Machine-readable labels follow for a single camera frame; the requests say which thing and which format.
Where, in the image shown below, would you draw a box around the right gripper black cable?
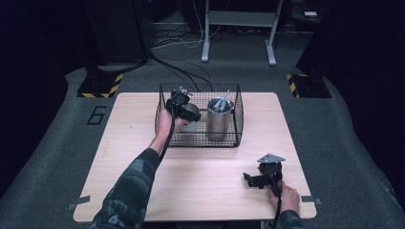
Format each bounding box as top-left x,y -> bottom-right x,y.
265,170 -> 285,229

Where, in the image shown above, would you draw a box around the white metal desk frame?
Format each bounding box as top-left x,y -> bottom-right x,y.
201,0 -> 285,68

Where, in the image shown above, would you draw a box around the black stand with striped base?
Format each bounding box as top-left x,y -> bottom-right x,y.
285,0 -> 352,99
76,0 -> 151,99

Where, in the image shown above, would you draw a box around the black wire basket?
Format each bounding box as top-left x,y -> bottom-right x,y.
154,83 -> 245,149

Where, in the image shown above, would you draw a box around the grey tape strip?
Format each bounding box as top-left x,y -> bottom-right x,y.
67,195 -> 92,212
298,194 -> 323,205

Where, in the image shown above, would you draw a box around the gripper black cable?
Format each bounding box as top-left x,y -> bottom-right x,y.
265,170 -> 285,229
158,103 -> 178,161

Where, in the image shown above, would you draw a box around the black floor cables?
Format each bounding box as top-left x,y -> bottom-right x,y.
148,52 -> 214,94

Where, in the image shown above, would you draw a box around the person's left hand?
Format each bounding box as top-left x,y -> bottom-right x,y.
154,108 -> 189,148

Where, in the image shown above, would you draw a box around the grey metal utensils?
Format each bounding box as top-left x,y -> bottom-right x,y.
213,89 -> 231,113

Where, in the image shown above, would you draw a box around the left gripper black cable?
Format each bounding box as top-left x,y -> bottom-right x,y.
158,103 -> 178,161

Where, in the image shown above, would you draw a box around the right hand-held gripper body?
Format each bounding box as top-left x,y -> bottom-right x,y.
256,153 -> 287,189

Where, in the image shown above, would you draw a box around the tall steel cylinder container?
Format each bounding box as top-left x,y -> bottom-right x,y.
206,96 -> 235,142

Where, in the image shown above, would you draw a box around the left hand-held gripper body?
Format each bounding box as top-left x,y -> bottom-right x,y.
164,86 -> 194,113

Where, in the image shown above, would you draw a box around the person's right hand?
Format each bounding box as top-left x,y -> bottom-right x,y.
266,180 -> 301,216

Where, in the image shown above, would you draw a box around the white floor cables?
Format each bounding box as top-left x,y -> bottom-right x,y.
150,0 -> 224,51

